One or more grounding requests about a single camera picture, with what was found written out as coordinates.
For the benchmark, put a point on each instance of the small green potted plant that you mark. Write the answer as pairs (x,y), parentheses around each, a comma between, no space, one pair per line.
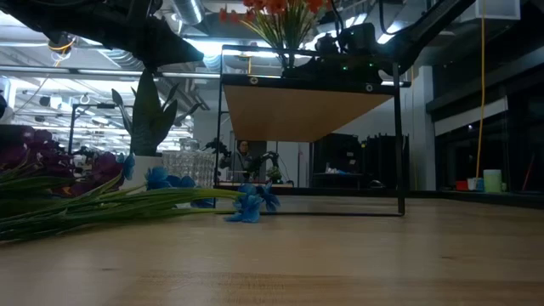
(275,174)

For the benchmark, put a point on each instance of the red flower bunch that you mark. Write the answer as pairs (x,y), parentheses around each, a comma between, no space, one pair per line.
(316,5)

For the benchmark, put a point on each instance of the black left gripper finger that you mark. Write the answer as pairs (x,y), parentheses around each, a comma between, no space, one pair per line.
(170,49)

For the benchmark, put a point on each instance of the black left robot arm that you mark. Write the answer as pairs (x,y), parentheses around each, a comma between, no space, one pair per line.
(25,10)

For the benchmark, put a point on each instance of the other station black robot arm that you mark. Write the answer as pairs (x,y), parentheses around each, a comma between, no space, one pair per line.
(217,149)
(268,159)

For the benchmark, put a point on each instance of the purple flower bunch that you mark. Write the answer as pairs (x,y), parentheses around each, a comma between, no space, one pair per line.
(106,168)

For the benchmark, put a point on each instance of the small white cup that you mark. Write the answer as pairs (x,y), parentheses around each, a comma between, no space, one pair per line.
(472,184)

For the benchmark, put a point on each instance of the light green cup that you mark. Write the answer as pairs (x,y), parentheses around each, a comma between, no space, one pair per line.
(493,180)

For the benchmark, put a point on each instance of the orange flower bunch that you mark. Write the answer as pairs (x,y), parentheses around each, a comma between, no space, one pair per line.
(276,25)

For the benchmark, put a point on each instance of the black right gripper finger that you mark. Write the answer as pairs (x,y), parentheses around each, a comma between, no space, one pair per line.
(312,70)

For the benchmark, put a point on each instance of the person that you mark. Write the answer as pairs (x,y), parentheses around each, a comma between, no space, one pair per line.
(243,159)

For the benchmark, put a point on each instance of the blue flower bunch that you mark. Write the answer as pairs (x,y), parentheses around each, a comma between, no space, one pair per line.
(248,204)

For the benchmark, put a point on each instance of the wooden shelf with black frame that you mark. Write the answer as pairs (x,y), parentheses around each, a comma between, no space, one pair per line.
(293,110)

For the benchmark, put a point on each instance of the black metal stand frame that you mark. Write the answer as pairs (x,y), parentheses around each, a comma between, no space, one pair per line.
(71,127)

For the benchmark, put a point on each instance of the small red cup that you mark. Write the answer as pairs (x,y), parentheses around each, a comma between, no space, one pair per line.
(461,185)

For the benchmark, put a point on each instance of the clear crystal glass vase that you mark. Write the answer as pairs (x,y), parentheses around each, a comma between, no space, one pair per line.
(191,168)

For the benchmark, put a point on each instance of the green plant in white pot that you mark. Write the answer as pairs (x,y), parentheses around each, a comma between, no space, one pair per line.
(149,119)

